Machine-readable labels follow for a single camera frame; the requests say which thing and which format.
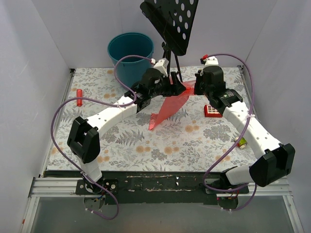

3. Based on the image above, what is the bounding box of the red plastic trash bag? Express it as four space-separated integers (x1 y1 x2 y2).
148 80 195 131

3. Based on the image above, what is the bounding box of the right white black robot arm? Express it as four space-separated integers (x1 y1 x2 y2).
194 65 295 193

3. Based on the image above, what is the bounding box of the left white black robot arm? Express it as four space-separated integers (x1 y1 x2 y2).
67 68 186 194

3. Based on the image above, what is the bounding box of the teal plastic trash bin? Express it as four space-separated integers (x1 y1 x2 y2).
107 33 154 87

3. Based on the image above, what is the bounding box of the red toy calculator block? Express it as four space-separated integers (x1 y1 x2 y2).
204 105 222 118

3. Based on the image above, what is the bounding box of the floral patterned table mat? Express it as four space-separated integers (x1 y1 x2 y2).
46 68 256 172

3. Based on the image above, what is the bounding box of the black perforated music stand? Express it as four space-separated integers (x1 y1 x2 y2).
140 0 199 82

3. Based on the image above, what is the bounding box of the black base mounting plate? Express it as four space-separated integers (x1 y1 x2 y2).
75 171 238 208

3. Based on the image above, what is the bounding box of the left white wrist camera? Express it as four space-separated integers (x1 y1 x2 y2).
153 58 169 76

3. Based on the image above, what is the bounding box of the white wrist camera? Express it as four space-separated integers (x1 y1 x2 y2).
153 58 169 76
200 54 219 67

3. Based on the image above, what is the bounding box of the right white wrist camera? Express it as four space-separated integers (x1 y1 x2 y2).
200 54 219 67

